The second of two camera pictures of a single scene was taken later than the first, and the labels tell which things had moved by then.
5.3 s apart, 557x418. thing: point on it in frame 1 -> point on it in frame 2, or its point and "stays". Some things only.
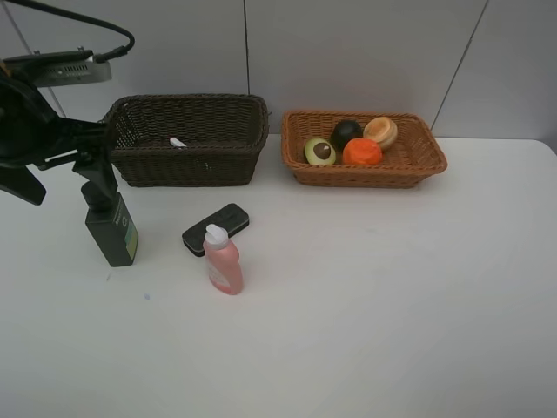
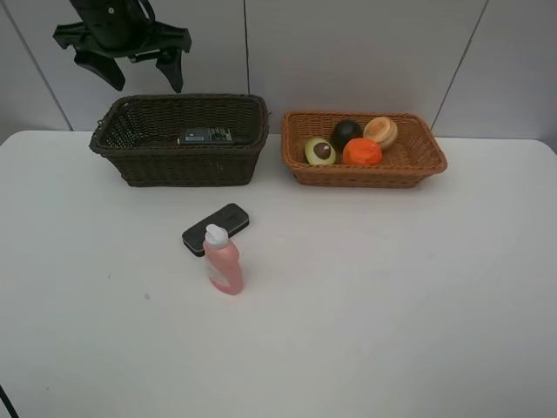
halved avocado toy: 319,151 stays
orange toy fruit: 362,151 stays
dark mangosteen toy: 345,130 stays
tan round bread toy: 382,130 stays
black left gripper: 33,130 -> 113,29
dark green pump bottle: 110,225 -> 206,136
